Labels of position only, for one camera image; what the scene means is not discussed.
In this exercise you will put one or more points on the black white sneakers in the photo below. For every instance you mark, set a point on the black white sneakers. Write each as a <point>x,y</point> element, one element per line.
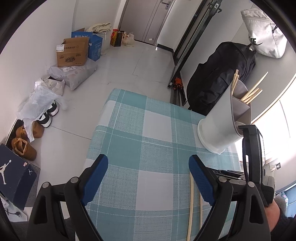
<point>46,118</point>

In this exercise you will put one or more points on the white plastic bag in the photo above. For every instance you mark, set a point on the white plastic bag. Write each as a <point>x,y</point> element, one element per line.
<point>35,105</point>

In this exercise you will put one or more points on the grey plastic parcel bag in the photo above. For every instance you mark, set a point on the grey plastic parcel bag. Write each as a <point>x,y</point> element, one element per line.
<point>73,75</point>

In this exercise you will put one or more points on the red yellow shopping bag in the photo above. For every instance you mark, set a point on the red yellow shopping bag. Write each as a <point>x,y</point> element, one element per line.
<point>117,37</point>

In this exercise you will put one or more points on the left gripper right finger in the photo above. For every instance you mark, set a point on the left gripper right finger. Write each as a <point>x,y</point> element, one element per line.
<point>205,179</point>

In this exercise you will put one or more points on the brown cardboard box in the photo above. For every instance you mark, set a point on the brown cardboard box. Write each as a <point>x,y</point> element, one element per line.
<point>72,52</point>

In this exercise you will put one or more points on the brown boots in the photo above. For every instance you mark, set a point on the brown boots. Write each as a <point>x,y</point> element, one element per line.
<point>21,144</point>

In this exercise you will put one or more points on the chopsticks bundle in holder back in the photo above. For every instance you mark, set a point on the chopsticks bundle in holder back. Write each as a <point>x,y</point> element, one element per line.
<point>234,81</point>

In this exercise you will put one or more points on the wooden chopstick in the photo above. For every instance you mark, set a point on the wooden chopstick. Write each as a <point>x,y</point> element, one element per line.
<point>200,211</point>
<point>191,208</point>

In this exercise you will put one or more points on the chopsticks bundle in holder side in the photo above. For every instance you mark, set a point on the chopsticks bundle in holder side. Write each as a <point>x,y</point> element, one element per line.
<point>253,92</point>

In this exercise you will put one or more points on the right hand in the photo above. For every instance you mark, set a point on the right hand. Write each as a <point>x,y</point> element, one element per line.
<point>273,215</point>

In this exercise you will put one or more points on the white utensil holder grey insert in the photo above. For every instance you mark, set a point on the white utensil holder grey insert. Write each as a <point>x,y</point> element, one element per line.
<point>219,129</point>

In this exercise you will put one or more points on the beige cloth bag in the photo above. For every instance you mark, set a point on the beige cloth bag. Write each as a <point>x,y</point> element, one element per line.
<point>103,30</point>

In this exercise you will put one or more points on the dark blue Jordan shoebox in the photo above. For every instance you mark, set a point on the dark blue Jordan shoebox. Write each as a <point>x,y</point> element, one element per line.
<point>17,177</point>

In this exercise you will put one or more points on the black backpack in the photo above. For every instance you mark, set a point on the black backpack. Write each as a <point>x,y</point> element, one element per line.
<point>212,78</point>

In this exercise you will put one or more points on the black folded metal stand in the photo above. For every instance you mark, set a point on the black folded metal stand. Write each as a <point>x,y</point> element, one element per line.
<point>202,16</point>

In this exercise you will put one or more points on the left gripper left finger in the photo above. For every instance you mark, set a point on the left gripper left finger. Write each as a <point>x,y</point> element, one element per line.
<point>91,178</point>

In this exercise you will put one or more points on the blue cardboard box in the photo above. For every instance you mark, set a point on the blue cardboard box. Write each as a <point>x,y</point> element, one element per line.
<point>95,43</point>

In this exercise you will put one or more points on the grey door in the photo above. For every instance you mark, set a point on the grey door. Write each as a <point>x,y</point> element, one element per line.
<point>145,19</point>

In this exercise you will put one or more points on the teal checked tablecloth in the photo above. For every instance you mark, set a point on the teal checked tablecloth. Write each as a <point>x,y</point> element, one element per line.
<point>145,193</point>

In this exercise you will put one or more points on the white sling bag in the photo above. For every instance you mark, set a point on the white sling bag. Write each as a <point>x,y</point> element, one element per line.
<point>263,33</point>

